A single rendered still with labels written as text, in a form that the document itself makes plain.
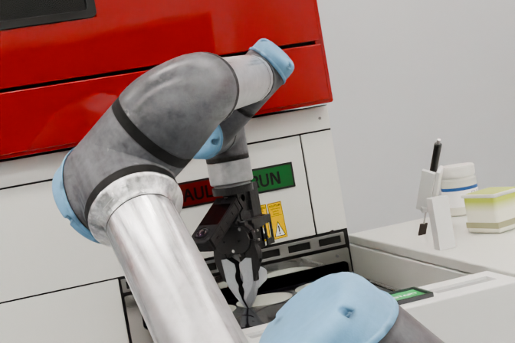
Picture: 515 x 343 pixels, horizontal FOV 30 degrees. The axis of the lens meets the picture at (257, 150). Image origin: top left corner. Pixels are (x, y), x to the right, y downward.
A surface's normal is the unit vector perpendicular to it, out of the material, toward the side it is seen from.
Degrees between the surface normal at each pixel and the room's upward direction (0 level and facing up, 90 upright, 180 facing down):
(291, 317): 34
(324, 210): 90
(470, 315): 90
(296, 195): 90
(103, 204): 97
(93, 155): 59
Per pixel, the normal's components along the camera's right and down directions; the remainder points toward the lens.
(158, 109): 0.01, -0.17
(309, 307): -0.66, -0.72
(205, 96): 0.70, -0.22
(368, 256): -0.94, 0.18
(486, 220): -0.81, 0.17
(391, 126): 0.29, 0.00
